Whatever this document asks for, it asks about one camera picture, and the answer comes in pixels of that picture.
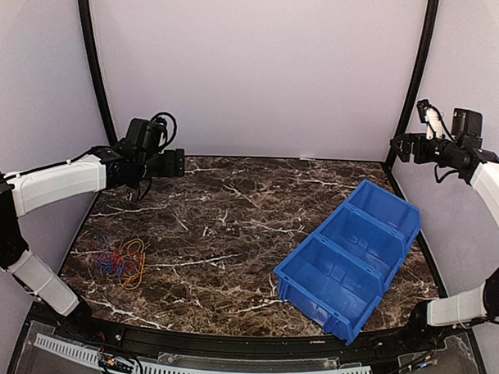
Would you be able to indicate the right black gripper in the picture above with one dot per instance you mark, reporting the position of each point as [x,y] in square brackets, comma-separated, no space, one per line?
[409,138]

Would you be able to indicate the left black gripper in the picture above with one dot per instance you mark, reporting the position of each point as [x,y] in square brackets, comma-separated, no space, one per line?
[176,164]

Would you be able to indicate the blue three-compartment plastic bin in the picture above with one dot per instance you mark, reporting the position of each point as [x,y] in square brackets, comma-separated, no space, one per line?
[340,273]

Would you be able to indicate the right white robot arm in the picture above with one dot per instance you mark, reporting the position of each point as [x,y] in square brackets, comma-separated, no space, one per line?
[458,149]

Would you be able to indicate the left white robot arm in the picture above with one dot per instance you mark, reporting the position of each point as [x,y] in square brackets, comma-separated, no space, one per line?
[141,156]

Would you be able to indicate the clear acrylic plate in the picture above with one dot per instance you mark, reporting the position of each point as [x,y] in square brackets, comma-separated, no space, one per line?
[247,365]

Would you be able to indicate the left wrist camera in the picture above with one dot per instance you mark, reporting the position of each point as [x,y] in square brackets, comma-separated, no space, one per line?
[166,124]

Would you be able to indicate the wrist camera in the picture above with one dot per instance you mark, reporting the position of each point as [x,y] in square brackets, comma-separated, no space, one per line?
[432,118]
[166,124]

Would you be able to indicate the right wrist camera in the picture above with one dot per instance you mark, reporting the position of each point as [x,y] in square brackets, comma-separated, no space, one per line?
[432,118]

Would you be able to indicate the right black frame post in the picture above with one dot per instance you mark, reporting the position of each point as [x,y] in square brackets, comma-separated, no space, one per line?
[430,18]

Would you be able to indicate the black frame post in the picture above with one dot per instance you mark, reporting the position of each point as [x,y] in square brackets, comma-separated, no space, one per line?
[95,70]
[430,18]

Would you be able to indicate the left black frame post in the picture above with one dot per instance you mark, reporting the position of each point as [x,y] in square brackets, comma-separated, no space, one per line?
[95,70]

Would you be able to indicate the black front rail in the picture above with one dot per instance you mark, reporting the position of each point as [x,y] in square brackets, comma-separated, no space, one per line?
[382,348]

